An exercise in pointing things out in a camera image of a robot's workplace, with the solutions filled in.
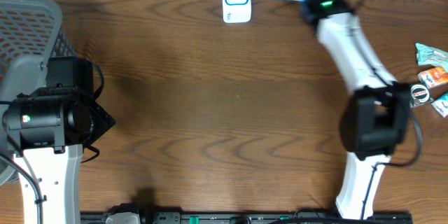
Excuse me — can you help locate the dark green round-label box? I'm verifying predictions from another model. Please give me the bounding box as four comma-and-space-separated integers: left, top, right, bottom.
409, 83, 434, 108

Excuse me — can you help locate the orange tissue pack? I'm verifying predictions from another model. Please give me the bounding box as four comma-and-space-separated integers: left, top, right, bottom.
417, 66, 448, 88

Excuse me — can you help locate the teal tissue pack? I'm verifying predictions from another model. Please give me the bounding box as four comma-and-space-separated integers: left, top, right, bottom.
431, 93, 448, 118

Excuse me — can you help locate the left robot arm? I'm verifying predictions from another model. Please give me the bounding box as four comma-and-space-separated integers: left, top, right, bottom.
1, 56, 116, 223

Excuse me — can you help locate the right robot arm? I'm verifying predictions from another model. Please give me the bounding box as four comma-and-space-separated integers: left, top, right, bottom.
299, 0, 410, 221

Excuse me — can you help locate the grey plastic mesh basket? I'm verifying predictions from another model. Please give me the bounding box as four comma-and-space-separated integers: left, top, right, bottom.
0, 0, 78, 186

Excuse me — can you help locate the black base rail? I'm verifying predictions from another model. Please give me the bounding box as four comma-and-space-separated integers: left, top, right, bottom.
80, 210, 414, 224

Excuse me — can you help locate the left black cable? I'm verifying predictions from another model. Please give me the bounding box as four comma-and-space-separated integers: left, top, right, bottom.
0, 152, 45, 224

